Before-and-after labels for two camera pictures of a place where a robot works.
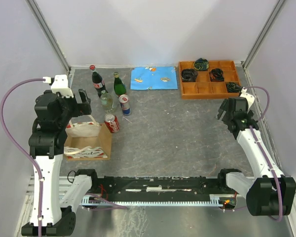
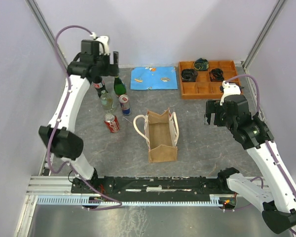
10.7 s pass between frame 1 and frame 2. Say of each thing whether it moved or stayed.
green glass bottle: stayed
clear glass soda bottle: stayed
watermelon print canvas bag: moved
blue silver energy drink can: stayed
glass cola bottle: stayed
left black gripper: moved
